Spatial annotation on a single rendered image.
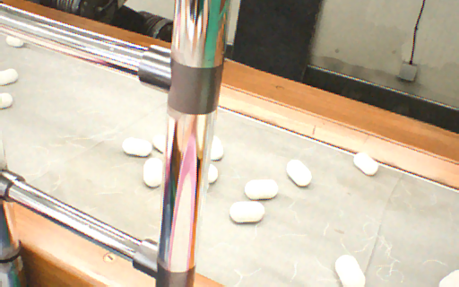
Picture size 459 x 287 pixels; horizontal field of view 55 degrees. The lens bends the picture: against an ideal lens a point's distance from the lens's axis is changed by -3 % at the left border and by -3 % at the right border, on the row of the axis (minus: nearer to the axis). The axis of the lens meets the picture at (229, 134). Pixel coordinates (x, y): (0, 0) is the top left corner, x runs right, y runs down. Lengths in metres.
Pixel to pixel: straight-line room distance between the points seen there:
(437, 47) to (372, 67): 0.35
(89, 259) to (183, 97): 0.22
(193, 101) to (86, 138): 0.38
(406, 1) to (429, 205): 1.98
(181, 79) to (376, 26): 2.35
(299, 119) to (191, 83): 0.45
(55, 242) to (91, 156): 0.16
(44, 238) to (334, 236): 0.27
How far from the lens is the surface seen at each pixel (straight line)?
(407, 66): 2.52
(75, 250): 0.39
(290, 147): 0.59
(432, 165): 0.63
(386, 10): 2.50
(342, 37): 2.56
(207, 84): 0.19
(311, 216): 0.49
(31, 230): 0.41
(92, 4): 1.04
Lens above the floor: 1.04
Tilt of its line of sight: 31 degrees down
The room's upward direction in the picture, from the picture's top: 9 degrees clockwise
